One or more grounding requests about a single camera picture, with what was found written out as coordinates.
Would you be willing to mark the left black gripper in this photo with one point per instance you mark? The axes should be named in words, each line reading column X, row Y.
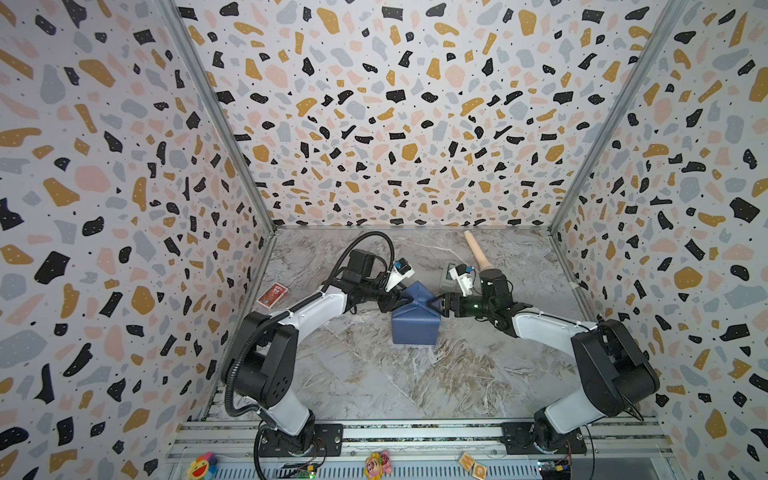
column 390, row 301

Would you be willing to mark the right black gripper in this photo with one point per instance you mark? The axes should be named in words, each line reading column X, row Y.
column 458, row 303

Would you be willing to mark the blue wrapping paper sheet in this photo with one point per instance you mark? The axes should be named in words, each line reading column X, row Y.
column 416, row 323

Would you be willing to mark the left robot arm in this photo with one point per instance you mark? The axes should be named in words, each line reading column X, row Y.
column 259, row 369

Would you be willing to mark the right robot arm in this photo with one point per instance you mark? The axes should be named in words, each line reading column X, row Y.
column 614, row 374

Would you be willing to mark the white tape dispenser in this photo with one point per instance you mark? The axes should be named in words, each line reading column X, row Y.
column 448, row 283

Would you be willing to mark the red playing card deck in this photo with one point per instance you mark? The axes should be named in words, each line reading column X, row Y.
column 272, row 295

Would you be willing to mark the pink yellow sticker toy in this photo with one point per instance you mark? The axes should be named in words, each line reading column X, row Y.
column 378, row 465

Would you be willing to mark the orange square sticker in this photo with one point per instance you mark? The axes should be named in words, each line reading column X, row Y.
column 477, row 470

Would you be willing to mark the colourful round sticker toy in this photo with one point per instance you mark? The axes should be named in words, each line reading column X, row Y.
column 203, row 467

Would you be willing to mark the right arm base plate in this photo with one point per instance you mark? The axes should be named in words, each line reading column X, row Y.
column 532, row 437

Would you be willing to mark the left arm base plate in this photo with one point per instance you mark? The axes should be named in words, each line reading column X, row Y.
column 324, row 439

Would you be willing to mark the aluminium mounting rail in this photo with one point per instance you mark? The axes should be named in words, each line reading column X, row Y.
column 618, row 448

